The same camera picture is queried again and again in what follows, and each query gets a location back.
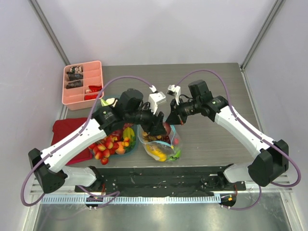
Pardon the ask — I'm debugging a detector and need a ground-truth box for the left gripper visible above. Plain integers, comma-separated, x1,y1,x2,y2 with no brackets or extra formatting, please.
125,102,167,136

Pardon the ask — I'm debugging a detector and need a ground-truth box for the red apple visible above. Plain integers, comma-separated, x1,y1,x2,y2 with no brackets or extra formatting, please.
163,122,171,136

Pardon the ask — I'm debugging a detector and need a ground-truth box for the purple grape bunch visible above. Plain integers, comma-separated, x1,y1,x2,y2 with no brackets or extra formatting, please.
162,136,171,144

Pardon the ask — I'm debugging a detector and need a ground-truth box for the brown longan bunch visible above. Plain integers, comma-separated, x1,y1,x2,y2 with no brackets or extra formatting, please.
142,132,162,142

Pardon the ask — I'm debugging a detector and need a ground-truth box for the clear zip top bag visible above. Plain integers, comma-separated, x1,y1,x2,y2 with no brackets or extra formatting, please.
138,122,182,162

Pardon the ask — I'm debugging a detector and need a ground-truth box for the yellow pear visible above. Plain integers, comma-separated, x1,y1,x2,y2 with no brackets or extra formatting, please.
145,144,167,162

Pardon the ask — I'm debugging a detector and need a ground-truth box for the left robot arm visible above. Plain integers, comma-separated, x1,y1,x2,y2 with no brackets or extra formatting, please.
28,89,166,194

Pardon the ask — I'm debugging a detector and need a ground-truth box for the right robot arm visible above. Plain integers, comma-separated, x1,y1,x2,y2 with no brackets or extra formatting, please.
166,80,289,190

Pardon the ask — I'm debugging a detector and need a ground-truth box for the teal food tray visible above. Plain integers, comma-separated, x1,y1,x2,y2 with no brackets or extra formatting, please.
94,95,138,156

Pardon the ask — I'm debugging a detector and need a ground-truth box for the orange peach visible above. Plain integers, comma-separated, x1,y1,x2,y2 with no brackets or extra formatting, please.
115,141,130,155

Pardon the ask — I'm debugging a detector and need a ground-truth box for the white cauliflower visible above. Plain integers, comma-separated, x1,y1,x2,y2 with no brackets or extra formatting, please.
101,98,118,107

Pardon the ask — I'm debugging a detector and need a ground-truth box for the pink compartment organizer box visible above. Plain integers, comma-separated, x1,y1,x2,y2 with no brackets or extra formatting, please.
62,61,103,111

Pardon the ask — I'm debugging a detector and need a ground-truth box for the red cloth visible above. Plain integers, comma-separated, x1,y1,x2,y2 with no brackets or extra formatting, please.
51,117,93,166

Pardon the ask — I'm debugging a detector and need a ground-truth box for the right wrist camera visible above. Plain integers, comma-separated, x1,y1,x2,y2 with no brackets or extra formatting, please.
167,85,181,105

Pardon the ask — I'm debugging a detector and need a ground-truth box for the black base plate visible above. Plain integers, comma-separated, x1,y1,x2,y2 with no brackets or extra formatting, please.
86,167,246,197

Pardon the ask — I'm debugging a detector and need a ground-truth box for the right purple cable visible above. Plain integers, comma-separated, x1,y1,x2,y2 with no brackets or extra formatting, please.
175,69,302,210

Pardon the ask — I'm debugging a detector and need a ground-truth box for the purple cable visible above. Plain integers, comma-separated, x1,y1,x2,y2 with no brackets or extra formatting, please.
20,75,157,208
175,69,302,210

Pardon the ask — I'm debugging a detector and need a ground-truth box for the white cable duct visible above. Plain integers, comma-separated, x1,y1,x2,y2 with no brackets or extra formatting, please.
41,194,221,205

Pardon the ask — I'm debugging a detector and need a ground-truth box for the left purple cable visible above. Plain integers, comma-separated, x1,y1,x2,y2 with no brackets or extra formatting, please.
20,75,157,208

